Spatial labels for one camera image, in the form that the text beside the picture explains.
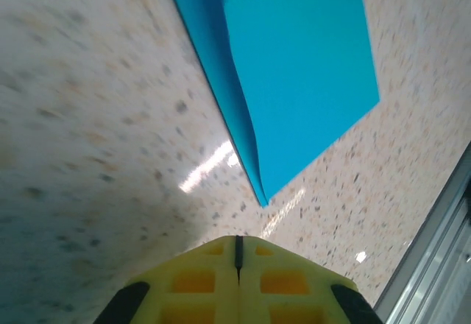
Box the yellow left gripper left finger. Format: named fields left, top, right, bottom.
left=93, top=234, right=240, bottom=324

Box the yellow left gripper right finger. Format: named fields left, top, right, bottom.
left=238, top=234, right=384, bottom=324

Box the blue cloth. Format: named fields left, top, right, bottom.
left=161, top=0, right=381, bottom=208

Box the aluminium front frame rail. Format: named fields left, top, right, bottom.
left=374, top=150, right=471, bottom=324

